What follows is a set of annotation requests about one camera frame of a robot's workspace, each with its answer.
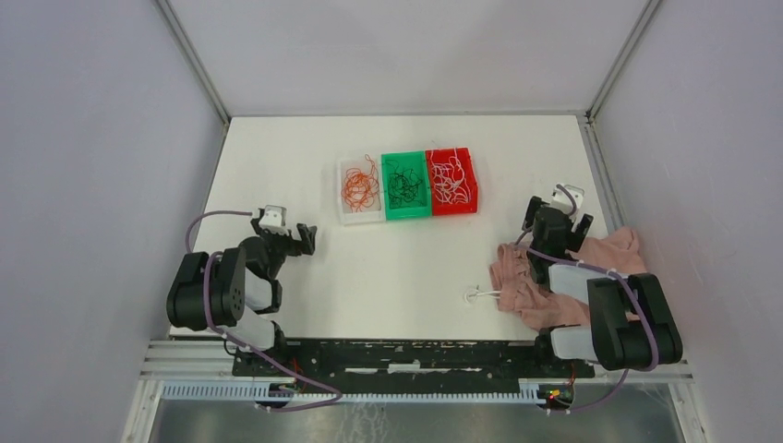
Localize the black cables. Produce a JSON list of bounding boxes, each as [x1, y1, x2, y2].
[[385, 155, 429, 210]]

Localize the red plastic bin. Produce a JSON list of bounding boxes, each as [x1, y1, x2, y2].
[[425, 147, 479, 217]]

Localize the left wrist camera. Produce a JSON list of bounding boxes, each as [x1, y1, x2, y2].
[[251, 205, 290, 236]]

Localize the pink cloth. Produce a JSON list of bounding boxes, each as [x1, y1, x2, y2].
[[489, 226, 647, 330]]

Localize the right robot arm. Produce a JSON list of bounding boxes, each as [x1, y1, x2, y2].
[[523, 196, 683, 377]]

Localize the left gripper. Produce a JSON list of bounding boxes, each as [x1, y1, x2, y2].
[[250, 218, 316, 279]]

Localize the orange cables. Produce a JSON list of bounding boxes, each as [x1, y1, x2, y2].
[[340, 153, 380, 213]]

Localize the white drawstring cord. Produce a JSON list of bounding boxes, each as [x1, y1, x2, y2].
[[464, 284, 503, 307]]

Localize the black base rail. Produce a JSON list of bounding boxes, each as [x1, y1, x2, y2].
[[269, 338, 595, 395]]

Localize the green plastic bin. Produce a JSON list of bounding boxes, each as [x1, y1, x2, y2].
[[380, 151, 432, 221]]

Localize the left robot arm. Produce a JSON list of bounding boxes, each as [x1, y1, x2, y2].
[[165, 223, 318, 376]]

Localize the clear plastic bin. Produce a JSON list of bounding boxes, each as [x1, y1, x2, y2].
[[336, 153, 386, 225]]

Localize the blue cable duct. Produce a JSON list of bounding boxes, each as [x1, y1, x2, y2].
[[161, 381, 548, 406]]

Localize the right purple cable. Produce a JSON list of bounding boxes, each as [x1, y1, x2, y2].
[[513, 185, 662, 417]]

